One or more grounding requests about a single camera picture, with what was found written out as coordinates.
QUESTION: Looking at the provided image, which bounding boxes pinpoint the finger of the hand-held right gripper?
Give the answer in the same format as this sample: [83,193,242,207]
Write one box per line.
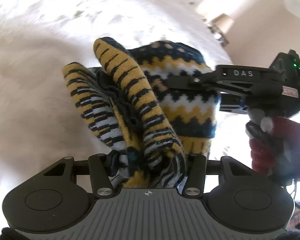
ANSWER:
[218,93,250,115]
[165,64,283,98]

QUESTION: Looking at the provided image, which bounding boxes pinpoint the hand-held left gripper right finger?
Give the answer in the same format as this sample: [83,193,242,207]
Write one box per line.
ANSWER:
[178,153,253,197]

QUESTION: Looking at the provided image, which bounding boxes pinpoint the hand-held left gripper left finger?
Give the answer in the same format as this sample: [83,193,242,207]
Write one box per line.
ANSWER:
[43,152,121,197]

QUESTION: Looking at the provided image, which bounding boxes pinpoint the navy yellow zigzag knit sweater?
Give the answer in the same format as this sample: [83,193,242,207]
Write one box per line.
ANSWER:
[62,37,222,189]

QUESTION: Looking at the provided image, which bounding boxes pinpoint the person's right hand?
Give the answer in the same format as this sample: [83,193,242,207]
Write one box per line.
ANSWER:
[244,108,300,181]

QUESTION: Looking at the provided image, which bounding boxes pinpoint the dark cluttered bedside table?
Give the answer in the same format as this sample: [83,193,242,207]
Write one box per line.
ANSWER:
[206,14,235,47]

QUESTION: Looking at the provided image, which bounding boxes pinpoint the cream embroidered bedspread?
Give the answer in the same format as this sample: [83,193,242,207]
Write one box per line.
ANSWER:
[0,0,237,233]

